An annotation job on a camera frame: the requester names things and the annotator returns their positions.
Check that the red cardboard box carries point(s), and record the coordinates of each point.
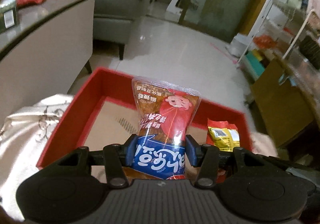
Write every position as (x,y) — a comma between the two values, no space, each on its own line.
(82,111)

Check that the yellow and red snack packet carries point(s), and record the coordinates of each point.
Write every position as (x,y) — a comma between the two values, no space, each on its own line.
(222,136)

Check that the teal storage box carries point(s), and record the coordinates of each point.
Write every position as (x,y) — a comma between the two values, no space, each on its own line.
(253,66)

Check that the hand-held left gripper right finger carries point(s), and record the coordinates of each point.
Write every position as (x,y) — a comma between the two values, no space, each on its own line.
(190,150)

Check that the red and blue snack packet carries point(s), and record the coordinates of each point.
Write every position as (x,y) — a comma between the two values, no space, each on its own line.
(162,114)

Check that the beige cabinet with grey top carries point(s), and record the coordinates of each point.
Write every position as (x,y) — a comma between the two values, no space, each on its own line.
(50,46)

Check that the orange red bag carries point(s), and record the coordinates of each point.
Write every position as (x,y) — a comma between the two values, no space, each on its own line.
(265,42)

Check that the floral satin tablecloth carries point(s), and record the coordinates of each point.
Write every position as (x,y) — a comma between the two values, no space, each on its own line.
(22,139)

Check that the grey sofa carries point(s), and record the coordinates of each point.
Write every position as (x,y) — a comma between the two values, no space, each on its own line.
(112,14)

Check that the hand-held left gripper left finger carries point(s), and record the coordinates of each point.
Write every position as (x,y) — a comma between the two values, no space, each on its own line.
(131,150)

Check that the brown cardboard box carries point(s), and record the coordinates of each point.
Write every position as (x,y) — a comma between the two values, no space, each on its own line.
(280,104)

